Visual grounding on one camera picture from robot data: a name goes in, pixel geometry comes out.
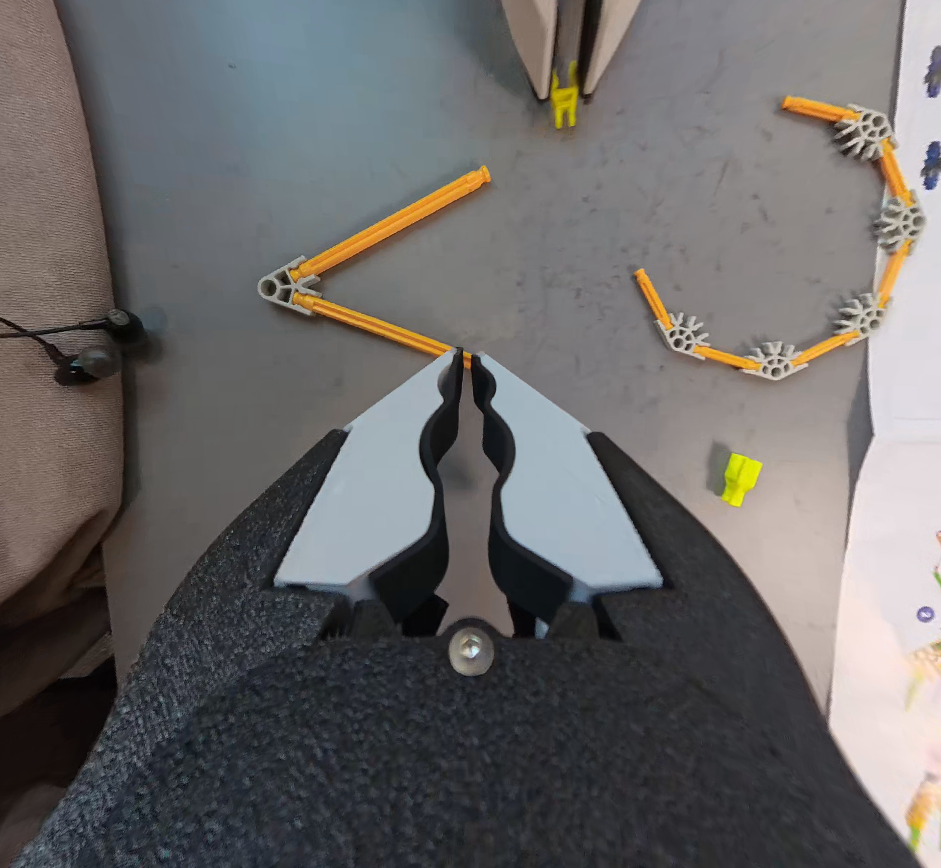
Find long yellow rod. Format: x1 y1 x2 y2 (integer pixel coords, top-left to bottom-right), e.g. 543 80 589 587
294 293 473 369
293 165 492 280

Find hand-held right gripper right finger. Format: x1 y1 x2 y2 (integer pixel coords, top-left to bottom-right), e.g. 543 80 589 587
470 352 664 640

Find lime green short rod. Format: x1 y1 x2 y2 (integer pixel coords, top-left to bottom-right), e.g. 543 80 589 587
550 60 580 130
720 453 764 509

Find black wired earphones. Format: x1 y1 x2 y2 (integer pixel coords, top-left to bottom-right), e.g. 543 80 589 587
0 308 148 387

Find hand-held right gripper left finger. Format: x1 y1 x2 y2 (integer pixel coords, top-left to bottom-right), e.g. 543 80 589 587
273 348 466 637

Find white building instruction sheet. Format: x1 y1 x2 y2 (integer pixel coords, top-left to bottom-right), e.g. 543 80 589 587
829 0 941 868

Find grey wedge connector piece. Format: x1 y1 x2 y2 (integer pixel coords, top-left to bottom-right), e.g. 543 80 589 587
257 256 323 316

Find short yellow rod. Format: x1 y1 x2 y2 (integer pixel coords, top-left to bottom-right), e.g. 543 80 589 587
876 242 913 305
792 330 861 365
878 141 913 204
634 267 673 331
694 345 762 371
781 95 857 125

